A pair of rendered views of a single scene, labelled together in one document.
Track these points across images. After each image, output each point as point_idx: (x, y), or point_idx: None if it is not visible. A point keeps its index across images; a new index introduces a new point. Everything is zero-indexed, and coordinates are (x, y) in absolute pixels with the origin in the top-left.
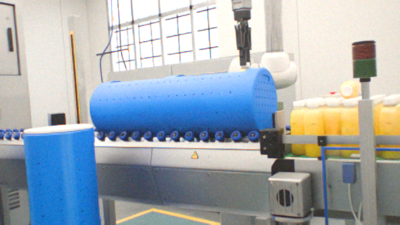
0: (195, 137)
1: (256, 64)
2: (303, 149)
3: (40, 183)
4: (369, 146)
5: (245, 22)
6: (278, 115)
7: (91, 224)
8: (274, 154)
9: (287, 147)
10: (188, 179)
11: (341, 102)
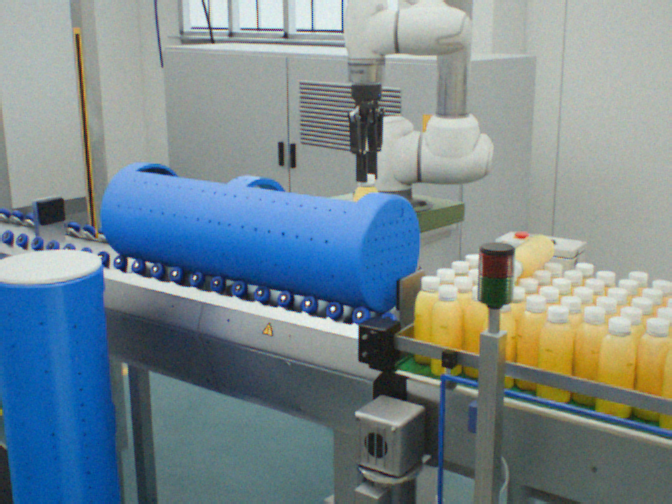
0: None
1: (415, 136)
2: (429, 357)
3: (15, 360)
4: (489, 402)
5: (370, 104)
6: (406, 285)
7: (97, 424)
8: (378, 365)
9: None
10: (257, 364)
11: None
